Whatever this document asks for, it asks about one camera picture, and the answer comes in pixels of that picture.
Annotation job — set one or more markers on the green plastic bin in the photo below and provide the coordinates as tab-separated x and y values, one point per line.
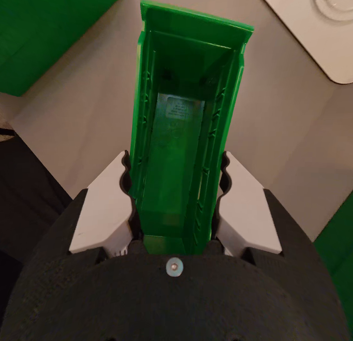
339	236
41	29
176	167

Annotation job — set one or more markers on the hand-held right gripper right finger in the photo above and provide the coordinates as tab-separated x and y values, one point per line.
248	217

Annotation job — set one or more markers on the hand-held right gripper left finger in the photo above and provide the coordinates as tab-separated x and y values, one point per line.
104	217

